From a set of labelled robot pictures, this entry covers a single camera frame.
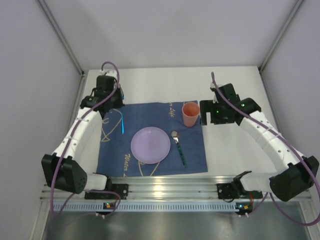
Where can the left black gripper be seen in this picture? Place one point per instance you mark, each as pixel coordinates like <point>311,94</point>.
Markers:
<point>116,99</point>

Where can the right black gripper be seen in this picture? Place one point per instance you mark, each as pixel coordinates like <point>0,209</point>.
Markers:
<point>205,112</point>

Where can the orange plastic cup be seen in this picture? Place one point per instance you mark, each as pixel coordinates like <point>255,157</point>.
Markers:
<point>190,113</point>

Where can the blue plastic fork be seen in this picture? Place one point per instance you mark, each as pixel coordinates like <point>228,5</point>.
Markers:
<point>122,116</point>

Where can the metal spoon teal handle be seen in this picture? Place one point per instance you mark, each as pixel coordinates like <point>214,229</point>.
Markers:
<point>175,136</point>

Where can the blue embroidered cloth placemat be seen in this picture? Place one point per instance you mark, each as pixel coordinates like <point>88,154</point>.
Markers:
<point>115,155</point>

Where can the purple plastic plate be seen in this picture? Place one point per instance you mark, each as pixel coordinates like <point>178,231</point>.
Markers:
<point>150,145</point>

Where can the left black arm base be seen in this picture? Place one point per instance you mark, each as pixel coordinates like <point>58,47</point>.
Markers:
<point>117,191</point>

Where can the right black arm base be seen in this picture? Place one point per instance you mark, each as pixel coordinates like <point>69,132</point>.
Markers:
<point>228,191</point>

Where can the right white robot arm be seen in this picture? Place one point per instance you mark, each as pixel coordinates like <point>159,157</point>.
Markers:
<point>292,168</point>

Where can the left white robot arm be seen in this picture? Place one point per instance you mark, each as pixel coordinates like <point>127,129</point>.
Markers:
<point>72,167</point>

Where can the aluminium mounting rail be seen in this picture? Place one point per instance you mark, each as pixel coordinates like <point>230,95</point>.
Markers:
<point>172,188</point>

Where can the perforated grey cable duct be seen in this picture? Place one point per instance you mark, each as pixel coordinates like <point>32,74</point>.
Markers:
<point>90,206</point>

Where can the left aluminium frame post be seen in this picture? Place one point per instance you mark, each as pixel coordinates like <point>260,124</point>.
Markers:
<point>56,28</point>

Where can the aluminium frame post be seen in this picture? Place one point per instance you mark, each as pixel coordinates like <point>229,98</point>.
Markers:
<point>294,11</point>
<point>56,28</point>

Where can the right aluminium frame post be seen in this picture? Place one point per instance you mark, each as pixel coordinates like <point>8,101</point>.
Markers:
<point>294,11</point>

